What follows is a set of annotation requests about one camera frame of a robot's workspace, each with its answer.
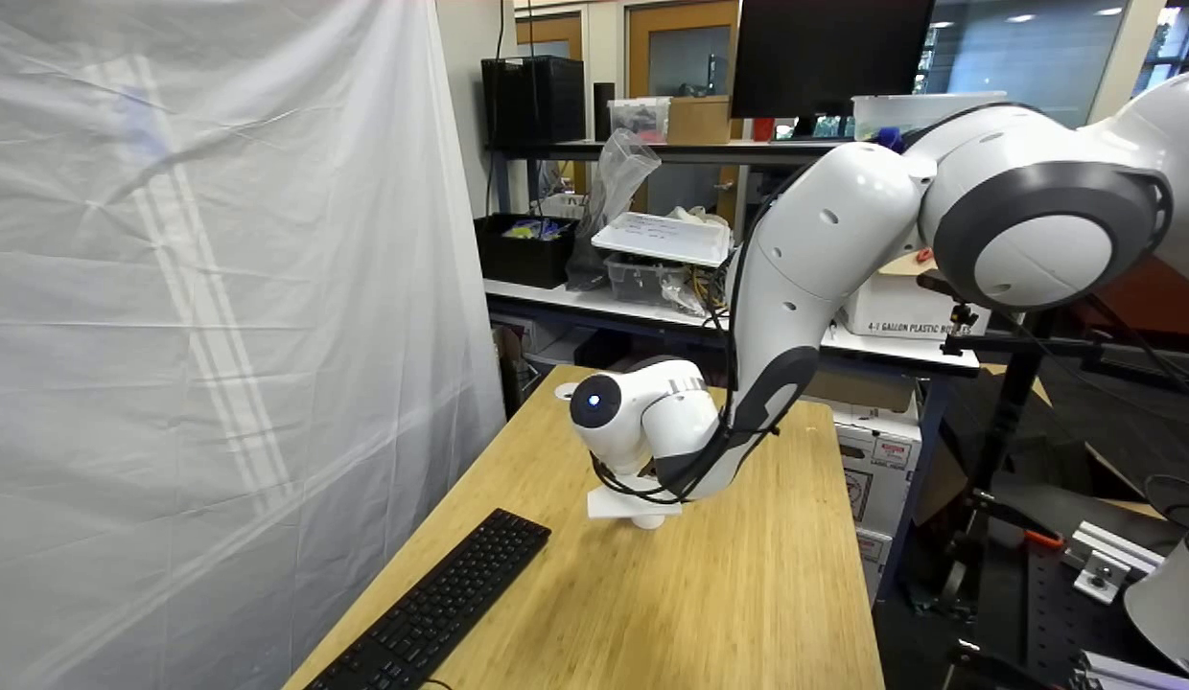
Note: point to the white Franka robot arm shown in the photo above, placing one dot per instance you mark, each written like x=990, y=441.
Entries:
x=826, y=253

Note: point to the white shelf board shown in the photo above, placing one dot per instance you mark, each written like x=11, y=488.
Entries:
x=531, y=294

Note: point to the black plastic bin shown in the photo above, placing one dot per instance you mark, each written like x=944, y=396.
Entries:
x=523, y=253

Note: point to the white flat tray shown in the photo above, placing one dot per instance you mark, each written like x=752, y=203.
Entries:
x=657, y=239

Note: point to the clear plastic bag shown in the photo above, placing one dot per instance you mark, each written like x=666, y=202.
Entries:
x=623, y=175

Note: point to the small clear container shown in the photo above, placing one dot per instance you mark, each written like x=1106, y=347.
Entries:
x=638, y=120

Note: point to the black tower boxes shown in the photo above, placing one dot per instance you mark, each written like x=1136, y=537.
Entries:
x=531, y=101

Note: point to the black keyboard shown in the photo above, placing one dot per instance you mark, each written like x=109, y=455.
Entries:
x=455, y=595

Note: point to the white storage box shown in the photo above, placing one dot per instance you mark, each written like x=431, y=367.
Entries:
x=904, y=312

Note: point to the white box with labels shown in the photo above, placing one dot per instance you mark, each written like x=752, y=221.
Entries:
x=875, y=479

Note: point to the wooden door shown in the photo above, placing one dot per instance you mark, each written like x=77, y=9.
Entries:
x=679, y=43

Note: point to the large black monitor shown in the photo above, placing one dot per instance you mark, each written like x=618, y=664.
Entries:
x=826, y=52

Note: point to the white sheer curtain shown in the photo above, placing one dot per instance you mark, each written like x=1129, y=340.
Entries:
x=174, y=319

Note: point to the white cone shade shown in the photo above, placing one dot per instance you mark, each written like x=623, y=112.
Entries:
x=1174, y=614

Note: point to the black camera tripod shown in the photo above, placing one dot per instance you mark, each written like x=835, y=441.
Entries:
x=1009, y=407

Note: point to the aluminium extrusion bracket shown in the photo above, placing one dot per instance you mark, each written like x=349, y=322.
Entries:
x=1114, y=560

